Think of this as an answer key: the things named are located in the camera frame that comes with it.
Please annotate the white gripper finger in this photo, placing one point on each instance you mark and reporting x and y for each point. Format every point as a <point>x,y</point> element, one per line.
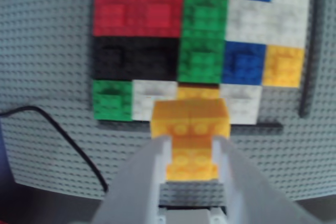
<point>131,195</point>
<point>252,197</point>

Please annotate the green lego cube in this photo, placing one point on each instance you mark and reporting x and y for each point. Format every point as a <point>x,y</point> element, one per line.
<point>200,60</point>
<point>204,16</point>
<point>113,100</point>

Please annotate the black lego cube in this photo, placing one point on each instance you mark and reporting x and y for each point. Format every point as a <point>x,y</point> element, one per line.
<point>156,58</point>
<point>113,58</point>

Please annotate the red lego cube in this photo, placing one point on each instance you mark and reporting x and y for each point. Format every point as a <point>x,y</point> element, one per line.
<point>161,15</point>
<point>115,15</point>

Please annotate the grey lego baseplate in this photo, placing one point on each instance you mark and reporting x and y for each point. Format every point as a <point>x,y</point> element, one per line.
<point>47,64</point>

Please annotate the dark grey lego wall strip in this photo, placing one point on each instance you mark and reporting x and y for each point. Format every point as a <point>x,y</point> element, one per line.
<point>312,51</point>

